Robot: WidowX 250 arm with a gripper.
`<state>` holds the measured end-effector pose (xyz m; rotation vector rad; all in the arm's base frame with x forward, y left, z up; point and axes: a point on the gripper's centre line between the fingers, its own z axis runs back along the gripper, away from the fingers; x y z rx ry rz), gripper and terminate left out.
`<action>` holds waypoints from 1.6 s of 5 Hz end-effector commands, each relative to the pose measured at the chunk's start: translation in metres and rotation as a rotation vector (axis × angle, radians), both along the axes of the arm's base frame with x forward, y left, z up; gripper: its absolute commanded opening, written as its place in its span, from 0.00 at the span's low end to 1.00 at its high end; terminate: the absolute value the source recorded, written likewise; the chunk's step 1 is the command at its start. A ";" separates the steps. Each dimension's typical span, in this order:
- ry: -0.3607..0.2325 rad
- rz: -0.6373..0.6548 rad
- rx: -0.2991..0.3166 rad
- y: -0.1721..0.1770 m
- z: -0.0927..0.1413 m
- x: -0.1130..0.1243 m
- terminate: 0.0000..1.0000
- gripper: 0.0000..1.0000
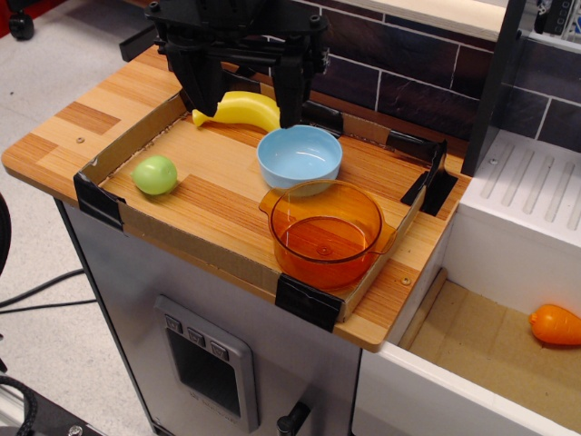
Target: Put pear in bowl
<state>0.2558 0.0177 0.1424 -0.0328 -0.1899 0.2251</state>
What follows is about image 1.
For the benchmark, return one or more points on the black dishwasher door knob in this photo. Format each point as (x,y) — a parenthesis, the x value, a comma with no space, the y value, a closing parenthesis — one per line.
(290,424)

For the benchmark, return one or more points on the black chair caster wheel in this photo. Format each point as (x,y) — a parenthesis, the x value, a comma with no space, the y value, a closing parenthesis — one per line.
(21,26)

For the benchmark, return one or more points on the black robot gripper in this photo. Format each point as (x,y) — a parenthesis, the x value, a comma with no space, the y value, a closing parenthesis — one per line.
(197,36)

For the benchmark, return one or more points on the green plastic pear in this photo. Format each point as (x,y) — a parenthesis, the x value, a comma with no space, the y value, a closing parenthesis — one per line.
(155,175)

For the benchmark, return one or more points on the white toy sink unit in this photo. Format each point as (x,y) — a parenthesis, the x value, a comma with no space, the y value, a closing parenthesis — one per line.
(462,359)

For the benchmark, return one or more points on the light blue bowl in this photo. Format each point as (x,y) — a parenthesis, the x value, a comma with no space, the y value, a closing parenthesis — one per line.
(297,155)

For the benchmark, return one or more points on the orange transparent plastic pot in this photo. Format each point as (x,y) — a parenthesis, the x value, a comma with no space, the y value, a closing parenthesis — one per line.
(326,233)

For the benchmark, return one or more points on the silver toy dishwasher cabinet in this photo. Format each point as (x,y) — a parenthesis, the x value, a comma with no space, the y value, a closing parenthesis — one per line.
(205,356)

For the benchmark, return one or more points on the orange plastic carrot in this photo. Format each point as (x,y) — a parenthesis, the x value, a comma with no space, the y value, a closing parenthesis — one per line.
(555,325)

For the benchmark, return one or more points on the yellow plastic banana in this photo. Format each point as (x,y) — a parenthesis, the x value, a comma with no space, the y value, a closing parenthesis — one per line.
(242,107)

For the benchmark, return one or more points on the cardboard fence with black tape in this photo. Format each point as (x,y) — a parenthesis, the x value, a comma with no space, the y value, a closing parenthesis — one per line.
(211,217)

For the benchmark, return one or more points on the dark grey vertical post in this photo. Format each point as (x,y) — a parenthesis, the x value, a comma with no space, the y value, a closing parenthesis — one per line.
(500,81)

